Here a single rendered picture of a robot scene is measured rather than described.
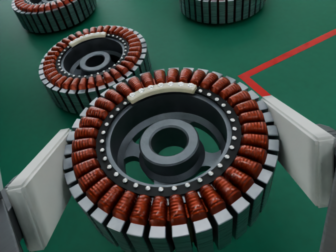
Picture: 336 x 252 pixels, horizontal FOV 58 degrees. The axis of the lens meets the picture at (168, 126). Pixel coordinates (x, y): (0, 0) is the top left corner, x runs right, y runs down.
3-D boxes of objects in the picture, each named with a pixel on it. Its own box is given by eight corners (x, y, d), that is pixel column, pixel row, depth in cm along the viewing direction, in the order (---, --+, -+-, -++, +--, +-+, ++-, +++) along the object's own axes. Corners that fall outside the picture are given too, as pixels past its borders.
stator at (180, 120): (303, 246, 14) (322, 210, 12) (73, 280, 15) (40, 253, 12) (241, 92, 22) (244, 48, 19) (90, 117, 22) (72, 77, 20)
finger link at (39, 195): (45, 251, 12) (27, 254, 12) (84, 172, 19) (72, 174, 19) (22, 185, 11) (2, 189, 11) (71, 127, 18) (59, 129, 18)
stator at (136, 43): (165, 95, 30) (160, 65, 28) (56, 132, 29) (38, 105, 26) (137, 39, 38) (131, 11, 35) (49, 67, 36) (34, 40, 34)
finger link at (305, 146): (316, 139, 11) (337, 136, 11) (259, 96, 18) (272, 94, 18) (317, 210, 12) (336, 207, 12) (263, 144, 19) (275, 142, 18)
